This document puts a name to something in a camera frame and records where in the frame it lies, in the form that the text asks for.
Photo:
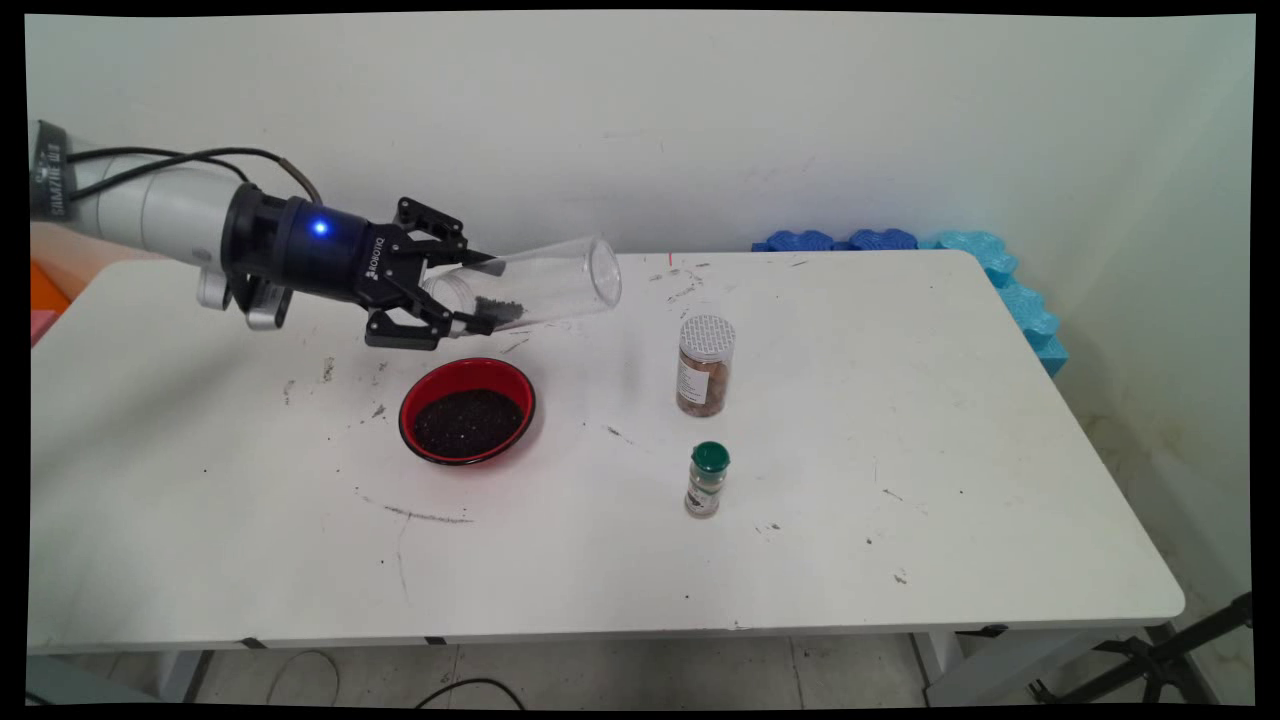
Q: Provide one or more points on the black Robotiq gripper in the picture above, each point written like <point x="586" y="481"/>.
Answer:
<point x="320" y="250"/>

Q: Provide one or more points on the tall clear plastic jar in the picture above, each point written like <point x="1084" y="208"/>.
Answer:
<point x="555" y="280"/>

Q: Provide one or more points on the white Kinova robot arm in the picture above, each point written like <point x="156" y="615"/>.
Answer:
<point x="160" y="210"/>

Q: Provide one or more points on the red plastic bowl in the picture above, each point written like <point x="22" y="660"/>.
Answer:
<point x="466" y="420"/>

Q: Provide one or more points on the brown spice jar white lid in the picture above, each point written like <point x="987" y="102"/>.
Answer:
<point x="704" y="375"/>

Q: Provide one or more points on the small spice bottle green cap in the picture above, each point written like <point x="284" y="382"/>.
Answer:
<point x="707" y="480"/>

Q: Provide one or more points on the dark blue foam mat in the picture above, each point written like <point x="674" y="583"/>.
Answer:
<point x="883" y="239"/>
<point x="798" y="241"/>

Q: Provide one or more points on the pink block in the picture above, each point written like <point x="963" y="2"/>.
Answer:
<point x="42" y="325"/>

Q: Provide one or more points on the white table leg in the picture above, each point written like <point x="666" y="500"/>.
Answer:
<point x="190" y="675"/>

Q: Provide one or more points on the light blue foam mat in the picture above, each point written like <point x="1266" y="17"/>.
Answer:
<point x="1010" y="285"/>

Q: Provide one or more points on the black tripod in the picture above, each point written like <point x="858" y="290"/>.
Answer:
<point x="1150" y="655"/>

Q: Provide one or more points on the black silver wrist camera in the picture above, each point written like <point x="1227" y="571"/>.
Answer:
<point x="268" y="308"/>

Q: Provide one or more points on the white table leg frame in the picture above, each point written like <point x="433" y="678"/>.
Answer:
<point x="1000" y="665"/>

